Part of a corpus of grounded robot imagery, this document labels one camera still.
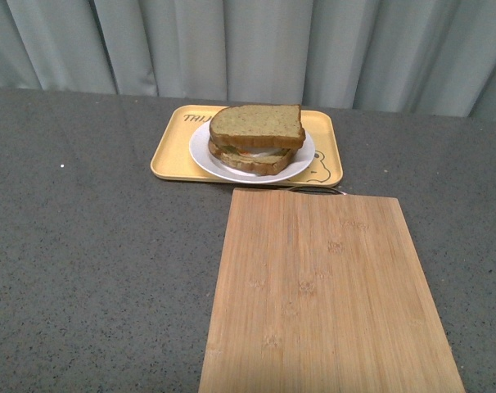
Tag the bread slice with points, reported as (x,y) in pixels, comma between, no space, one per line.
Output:
(271,165)
(258,126)

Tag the fake fried egg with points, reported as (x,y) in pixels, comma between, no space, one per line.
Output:
(261,152)

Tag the white round plate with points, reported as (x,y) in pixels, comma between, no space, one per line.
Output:
(198,147)

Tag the yellow bear serving tray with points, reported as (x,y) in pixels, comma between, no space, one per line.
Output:
(173,161)

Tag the bamboo cutting board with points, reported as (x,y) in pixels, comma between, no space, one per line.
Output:
(323,293)

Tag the grey pleated curtain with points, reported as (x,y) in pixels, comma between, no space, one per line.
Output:
(431,57)

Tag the metal cutting board handle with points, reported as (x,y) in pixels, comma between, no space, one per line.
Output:
(316,190)

